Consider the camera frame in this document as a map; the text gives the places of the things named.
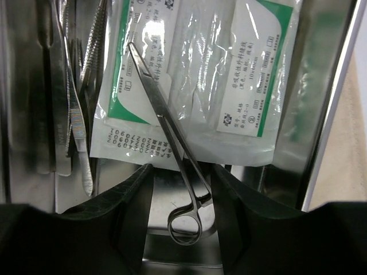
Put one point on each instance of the steel scalpel handle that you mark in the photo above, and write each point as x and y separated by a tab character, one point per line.
59	92

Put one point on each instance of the steel needle holder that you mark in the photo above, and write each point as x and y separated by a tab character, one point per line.
176	140

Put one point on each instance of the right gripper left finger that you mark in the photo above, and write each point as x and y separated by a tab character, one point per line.
104	235

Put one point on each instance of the stainless steel instrument tray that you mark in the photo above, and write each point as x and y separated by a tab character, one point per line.
323	45

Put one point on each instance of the steel tweezers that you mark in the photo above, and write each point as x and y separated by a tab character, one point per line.
84	88

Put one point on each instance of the green white suture packet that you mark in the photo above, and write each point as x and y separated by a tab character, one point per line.
230	65
125	126

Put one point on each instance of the beige surgical wrap cloth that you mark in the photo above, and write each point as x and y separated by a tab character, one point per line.
342	175

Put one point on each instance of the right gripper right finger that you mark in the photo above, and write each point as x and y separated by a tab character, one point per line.
258	235

